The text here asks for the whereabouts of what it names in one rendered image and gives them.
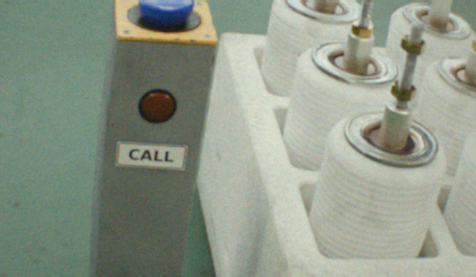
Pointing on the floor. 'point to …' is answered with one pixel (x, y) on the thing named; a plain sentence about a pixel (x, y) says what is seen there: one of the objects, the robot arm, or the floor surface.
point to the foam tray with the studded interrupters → (283, 188)
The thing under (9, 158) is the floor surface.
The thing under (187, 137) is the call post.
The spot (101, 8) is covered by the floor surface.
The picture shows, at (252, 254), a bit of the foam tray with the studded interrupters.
